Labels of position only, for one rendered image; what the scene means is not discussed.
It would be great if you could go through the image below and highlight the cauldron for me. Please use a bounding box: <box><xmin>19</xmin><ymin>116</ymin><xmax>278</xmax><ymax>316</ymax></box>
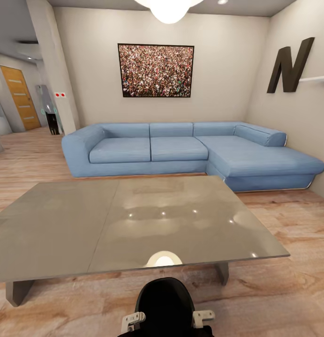
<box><xmin>133</xmin><ymin>277</ymin><xmax>195</xmax><ymax>337</ymax></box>

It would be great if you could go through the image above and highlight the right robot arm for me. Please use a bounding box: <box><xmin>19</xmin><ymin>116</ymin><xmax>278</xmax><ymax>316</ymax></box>
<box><xmin>182</xmin><ymin>310</ymin><xmax>215</xmax><ymax>337</ymax></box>

